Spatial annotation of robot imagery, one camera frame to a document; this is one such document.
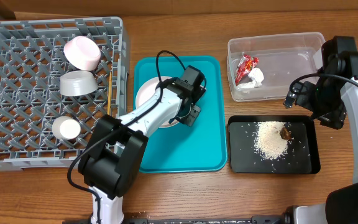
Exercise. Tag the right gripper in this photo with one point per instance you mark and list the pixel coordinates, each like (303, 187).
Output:
(331, 116)

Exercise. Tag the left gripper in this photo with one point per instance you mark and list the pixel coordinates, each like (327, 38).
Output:
(192, 118)

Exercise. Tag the large white plate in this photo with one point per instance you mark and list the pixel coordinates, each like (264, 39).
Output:
(146, 91)

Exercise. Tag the white napkin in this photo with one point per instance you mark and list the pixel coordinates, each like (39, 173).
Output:
(256, 76)

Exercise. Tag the red snack wrapper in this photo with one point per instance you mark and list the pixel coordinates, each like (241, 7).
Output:
(246, 64)

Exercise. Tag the wooden chopstick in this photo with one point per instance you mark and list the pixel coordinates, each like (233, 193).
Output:
(109, 94)

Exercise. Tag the grey bowl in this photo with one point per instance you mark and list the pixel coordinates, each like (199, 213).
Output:
(77, 83)

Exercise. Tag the small white plate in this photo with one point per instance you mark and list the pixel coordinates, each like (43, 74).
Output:
(83, 53)

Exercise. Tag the white cup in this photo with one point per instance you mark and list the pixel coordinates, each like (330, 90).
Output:
(65, 127)

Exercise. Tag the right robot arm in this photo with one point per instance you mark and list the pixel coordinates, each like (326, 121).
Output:
(341, 206)

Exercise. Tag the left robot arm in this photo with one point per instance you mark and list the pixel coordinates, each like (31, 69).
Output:
(108, 166)

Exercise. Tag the teal serving tray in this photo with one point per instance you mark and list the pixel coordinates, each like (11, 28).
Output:
(180, 148)

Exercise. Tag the brown food scrap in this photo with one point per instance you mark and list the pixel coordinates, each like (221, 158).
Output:
(285, 134)

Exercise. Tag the black tray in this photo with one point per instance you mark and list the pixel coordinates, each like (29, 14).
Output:
(302, 155)

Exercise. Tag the pile of rice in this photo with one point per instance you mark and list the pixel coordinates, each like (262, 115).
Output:
(268, 142)

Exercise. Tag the clear plastic bin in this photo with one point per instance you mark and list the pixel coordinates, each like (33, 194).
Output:
(282, 58)

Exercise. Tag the grey dish rack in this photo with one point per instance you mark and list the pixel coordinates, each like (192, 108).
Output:
(31, 64)

